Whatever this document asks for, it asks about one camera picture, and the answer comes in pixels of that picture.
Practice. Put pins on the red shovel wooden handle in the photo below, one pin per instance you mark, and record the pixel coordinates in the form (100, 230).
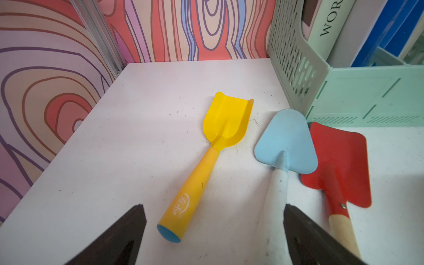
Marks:
(343, 175)

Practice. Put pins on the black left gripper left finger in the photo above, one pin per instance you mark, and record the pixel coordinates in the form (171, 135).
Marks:
(119, 244)

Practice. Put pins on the yellow plastic shovel blue cap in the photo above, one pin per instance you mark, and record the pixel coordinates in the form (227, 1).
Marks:
(224, 125)

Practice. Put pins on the blue folder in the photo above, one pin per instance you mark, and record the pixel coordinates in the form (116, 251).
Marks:
(391, 19)

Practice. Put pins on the mint green file crate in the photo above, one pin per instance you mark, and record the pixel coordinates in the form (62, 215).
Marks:
(389, 93)

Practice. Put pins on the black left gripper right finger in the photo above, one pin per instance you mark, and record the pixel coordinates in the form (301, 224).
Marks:
(309, 244)

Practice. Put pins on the light blue trowel white handle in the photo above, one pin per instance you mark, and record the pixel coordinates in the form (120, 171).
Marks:
(287, 146)

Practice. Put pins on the aluminium frame post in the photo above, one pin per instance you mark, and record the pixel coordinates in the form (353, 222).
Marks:
(97, 26)

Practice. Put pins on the green spine book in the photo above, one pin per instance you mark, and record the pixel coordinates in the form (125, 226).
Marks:
(322, 22)

